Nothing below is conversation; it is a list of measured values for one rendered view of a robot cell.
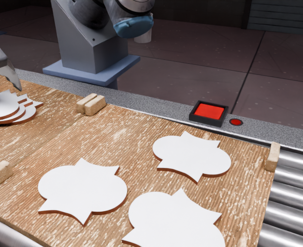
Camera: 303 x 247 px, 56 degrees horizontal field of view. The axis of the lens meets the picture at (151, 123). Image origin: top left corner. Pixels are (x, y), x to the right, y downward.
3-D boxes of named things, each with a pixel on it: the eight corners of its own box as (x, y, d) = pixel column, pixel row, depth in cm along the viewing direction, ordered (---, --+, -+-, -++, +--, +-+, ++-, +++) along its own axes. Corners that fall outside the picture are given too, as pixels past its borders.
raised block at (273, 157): (268, 152, 54) (272, 139, 52) (278, 154, 53) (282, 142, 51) (263, 170, 49) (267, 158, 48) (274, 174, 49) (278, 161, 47)
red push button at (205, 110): (199, 108, 72) (200, 103, 71) (223, 112, 70) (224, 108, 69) (192, 119, 67) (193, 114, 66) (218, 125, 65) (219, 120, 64)
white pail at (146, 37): (128, 42, 413) (128, 15, 393) (137, 36, 437) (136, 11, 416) (148, 44, 404) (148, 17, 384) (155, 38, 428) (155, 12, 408)
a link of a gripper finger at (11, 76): (17, 76, 72) (-13, 53, 65) (31, 82, 69) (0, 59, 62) (10, 86, 72) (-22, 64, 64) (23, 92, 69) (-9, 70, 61)
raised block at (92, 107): (100, 104, 69) (99, 93, 68) (106, 105, 68) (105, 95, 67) (84, 115, 65) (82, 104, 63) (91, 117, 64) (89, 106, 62)
